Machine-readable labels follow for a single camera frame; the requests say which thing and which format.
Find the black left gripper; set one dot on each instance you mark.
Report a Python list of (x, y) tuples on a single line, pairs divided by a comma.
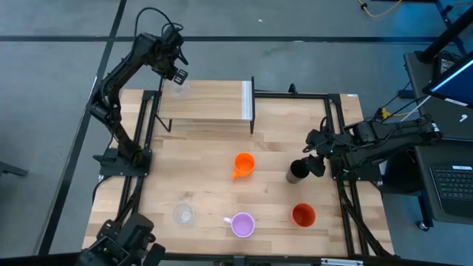
[(166, 55)]

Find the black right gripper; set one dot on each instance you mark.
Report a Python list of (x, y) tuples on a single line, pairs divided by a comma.
[(319, 144)]

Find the dark tall tumbler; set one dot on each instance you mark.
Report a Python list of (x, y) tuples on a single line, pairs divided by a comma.
[(293, 178)]

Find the clear drinking glass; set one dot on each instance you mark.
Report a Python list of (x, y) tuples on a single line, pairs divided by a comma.
[(177, 89), (183, 214)]

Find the orange plastic mug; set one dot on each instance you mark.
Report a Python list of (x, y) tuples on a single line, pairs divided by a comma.
[(244, 164)]

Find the lilac plastic mug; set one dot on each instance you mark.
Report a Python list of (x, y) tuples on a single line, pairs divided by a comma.
[(242, 224)]

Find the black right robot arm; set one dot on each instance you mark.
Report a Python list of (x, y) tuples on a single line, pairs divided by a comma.
[(391, 134)]

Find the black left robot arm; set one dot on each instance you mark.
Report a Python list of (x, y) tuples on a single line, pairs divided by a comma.
[(118, 74)]

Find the wooden shelf with black legs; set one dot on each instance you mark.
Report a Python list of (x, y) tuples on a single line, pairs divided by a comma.
[(207, 99)]

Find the red-orange plastic cup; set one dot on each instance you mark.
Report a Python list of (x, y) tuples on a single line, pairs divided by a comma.
[(303, 216)]

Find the silver aluminium bar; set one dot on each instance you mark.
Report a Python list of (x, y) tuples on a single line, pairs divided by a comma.
[(341, 262)]

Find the black desk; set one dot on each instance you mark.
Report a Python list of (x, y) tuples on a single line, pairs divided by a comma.
[(443, 155)]

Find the black keyboard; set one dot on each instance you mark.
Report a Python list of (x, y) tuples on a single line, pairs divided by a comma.
[(452, 188)]

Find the white earbud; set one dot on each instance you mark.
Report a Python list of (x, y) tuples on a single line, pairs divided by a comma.
[(463, 118)]

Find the computer monitor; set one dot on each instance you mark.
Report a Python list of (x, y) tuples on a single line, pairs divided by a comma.
[(454, 83)]

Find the black pole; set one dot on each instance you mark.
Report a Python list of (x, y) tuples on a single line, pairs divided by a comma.
[(447, 37)]

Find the black aluminium table frame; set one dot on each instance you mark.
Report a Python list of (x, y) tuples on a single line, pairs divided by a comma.
[(288, 95)]

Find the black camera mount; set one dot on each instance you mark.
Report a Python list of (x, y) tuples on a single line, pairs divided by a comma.
[(125, 236)]

